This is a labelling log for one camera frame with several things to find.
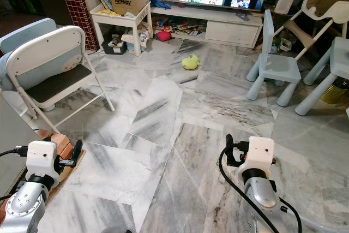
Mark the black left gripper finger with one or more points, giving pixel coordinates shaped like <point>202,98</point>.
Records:
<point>77,149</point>

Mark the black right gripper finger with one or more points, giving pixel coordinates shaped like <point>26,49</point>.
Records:
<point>229,143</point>

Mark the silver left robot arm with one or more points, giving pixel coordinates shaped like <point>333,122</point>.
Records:
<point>24,208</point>

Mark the orange wooden crate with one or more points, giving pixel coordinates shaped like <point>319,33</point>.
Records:
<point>62,144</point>

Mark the grey cabinet panel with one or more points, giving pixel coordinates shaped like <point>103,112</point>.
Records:
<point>13,129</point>

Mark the yellow green plush toy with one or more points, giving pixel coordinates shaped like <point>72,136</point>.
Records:
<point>191,63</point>

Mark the light blue plastic kid chair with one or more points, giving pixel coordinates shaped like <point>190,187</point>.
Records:
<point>278,68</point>

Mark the white folding chair black seat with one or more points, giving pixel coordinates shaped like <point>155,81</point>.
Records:
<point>46,53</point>

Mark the black storage basket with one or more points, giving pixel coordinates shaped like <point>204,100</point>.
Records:
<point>113,46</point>

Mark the yellow metal can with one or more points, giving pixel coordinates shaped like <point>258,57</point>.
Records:
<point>335,92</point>

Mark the white television stand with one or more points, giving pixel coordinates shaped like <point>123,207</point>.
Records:
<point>229,28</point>

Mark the red toy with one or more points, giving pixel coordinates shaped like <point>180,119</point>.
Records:
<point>163,36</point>

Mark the light blue padded chair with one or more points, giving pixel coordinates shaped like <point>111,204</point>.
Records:
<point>27,30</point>

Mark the small white side table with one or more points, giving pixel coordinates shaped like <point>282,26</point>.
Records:
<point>121,19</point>

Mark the white flat box device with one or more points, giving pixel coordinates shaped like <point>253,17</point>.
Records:
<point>286,2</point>

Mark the white wooden high chair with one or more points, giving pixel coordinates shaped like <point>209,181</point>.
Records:
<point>322,4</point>

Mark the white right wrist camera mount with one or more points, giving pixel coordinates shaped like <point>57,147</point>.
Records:
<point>259,154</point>

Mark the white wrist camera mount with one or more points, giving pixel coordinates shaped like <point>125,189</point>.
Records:
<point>259,154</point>
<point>42,159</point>

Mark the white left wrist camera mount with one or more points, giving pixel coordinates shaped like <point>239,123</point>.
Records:
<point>42,159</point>

